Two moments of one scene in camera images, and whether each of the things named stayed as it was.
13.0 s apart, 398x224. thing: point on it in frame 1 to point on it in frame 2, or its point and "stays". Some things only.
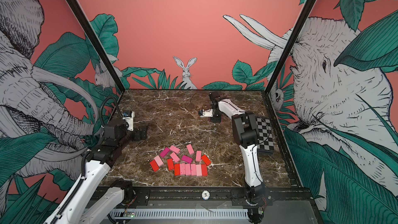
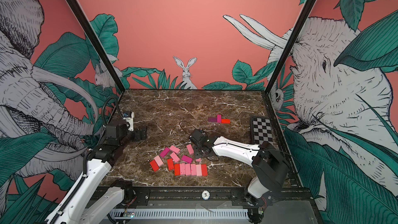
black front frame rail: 216,197 stays
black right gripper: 217,120 to 196,154
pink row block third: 193,169 stays
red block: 154,165 stays
